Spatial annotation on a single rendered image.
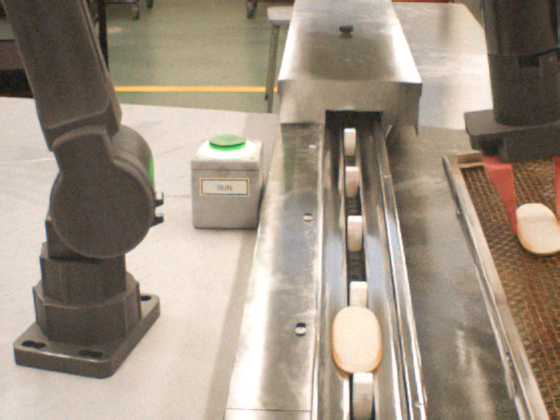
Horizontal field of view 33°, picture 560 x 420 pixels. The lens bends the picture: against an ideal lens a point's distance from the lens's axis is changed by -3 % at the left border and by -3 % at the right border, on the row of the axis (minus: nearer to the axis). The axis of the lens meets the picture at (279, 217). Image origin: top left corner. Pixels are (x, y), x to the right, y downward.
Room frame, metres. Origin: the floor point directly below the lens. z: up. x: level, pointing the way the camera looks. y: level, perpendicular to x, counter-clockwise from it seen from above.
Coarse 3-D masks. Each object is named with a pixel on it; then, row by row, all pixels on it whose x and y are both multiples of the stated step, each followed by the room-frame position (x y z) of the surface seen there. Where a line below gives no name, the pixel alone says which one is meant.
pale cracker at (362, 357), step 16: (336, 320) 0.65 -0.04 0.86; (352, 320) 0.64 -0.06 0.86; (368, 320) 0.64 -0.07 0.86; (336, 336) 0.62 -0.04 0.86; (352, 336) 0.62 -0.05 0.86; (368, 336) 0.62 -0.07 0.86; (336, 352) 0.60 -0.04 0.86; (352, 352) 0.60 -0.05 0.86; (368, 352) 0.60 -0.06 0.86; (352, 368) 0.58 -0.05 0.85; (368, 368) 0.58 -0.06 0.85
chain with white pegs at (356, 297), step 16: (352, 128) 1.21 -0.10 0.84; (352, 144) 1.10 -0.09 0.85; (352, 160) 1.09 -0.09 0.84; (352, 176) 0.96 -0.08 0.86; (352, 192) 0.96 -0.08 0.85; (352, 208) 0.93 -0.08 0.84; (352, 224) 0.82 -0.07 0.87; (352, 240) 0.82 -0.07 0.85; (352, 256) 0.81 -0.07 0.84; (352, 272) 0.78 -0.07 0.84; (352, 288) 0.68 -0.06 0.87; (352, 304) 0.68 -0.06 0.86; (352, 384) 0.58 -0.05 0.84; (368, 384) 0.54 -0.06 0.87; (352, 400) 0.56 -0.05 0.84; (368, 400) 0.54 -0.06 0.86; (352, 416) 0.54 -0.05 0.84; (368, 416) 0.54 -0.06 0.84
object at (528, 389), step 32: (448, 160) 0.90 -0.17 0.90; (480, 160) 0.91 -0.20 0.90; (480, 192) 0.84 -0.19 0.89; (544, 192) 0.81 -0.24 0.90; (480, 224) 0.76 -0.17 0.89; (480, 256) 0.67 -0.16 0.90; (512, 256) 0.69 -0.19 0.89; (544, 256) 0.68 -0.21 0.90; (512, 288) 0.63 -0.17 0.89; (544, 288) 0.62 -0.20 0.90; (512, 320) 0.58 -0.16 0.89; (544, 320) 0.58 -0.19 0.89; (512, 352) 0.52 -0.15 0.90; (544, 352) 0.54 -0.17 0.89; (544, 416) 0.46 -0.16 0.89
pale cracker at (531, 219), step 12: (528, 204) 0.77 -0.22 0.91; (540, 204) 0.77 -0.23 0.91; (516, 216) 0.75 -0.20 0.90; (528, 216) 0.74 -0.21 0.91; (540, 216) 0.73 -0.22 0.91; (552, 216) 0.73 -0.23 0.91; (528, 228) 0.71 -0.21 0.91; (540, 228) 0.71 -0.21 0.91; (552, 228) 0.71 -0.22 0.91; (528, 240) 0.70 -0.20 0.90; (540, 240) 0.69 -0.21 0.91; (552, 240) 0.69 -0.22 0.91; (540, 252) 0.68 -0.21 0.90; (552, 252) 0.68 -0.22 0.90
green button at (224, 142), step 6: (216, 138) 0.96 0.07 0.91; (222, 138) 0.96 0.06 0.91; (228, 138) 0.96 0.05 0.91; (234, 138) 0.96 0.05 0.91; (240, 138) 0.96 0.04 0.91; (210, 144) 0.94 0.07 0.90; (216, 144) 0.94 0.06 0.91; (222, 144) 0.94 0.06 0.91; (228, 144) 0.94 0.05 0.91; (234, 144) 0.94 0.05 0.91; (240, 144) 0.94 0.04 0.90; (246, 144) 0.95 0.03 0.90; (216, 150) 0.93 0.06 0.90; (222, 150) 0.93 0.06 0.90; (228, 150) 0.93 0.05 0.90; (234, 150) 0.93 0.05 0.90
